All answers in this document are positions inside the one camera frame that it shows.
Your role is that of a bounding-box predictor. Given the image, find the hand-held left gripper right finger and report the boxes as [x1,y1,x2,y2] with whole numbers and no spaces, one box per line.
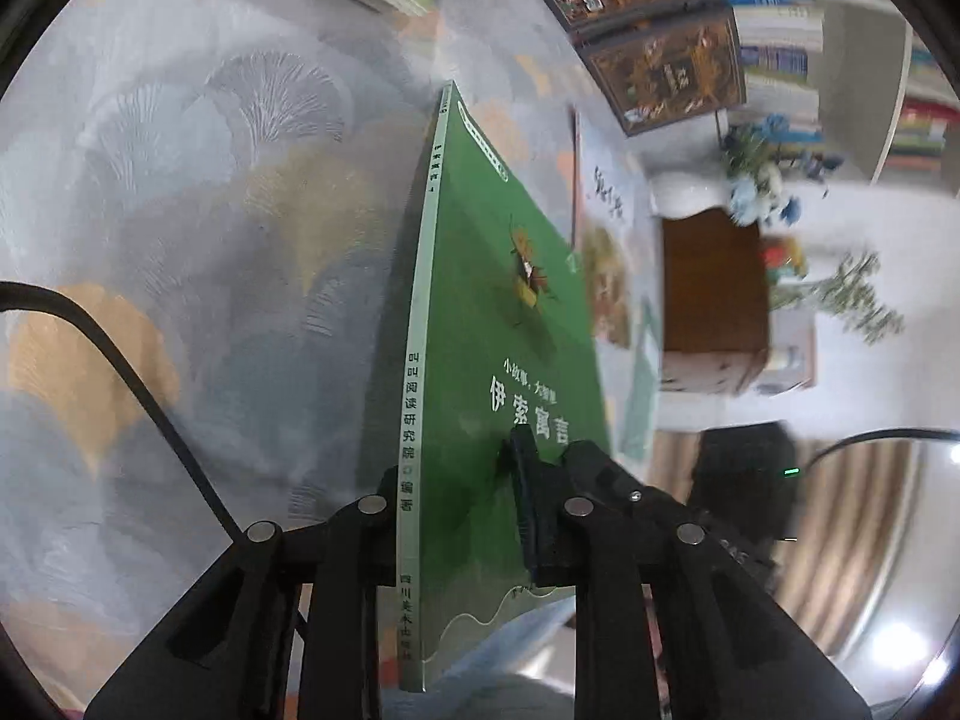
[504,431,875,720]

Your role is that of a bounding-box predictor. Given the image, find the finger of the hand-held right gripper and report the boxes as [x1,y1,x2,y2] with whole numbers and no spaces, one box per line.
[566,441,706,533]

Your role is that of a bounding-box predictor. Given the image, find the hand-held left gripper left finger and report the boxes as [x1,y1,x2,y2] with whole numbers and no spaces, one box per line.
[82,465,398,720]

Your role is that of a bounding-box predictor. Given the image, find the dark green storybook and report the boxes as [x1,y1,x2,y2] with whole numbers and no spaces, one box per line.
[360,79,608,695]

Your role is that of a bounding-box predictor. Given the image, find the row of white blue books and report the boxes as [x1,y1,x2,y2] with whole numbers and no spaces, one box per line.
[739,0,826,136]

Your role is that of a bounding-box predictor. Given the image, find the brown wooden cabinet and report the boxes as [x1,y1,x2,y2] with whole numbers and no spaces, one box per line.
[660,214,815,398]

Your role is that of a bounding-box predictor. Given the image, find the tall green branch plant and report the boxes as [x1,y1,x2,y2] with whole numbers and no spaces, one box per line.
[769,249,908,350]

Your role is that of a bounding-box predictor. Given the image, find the red snack jar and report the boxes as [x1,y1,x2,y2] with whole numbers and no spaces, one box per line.
[761,236,811,278]

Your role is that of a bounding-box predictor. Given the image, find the white ribbed vase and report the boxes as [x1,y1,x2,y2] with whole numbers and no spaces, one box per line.
[649,169,740,222]

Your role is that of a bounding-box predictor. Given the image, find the blue white artificial flowers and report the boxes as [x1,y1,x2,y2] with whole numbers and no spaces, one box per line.
[716,112,845,230]

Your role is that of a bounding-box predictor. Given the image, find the pale blue picture book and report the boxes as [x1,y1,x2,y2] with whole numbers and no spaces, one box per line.
[571,109,657,350]

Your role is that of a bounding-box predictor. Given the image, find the row of bright book spines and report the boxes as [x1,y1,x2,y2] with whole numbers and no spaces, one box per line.
[885,45,960,173]

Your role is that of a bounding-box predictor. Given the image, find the white bookshelf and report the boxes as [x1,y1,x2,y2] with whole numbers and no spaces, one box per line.
[712,0,960,200]

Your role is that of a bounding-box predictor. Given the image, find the black cable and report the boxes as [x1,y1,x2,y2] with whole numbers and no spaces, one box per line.
[806,426,960,470]
[0,281,252,541]

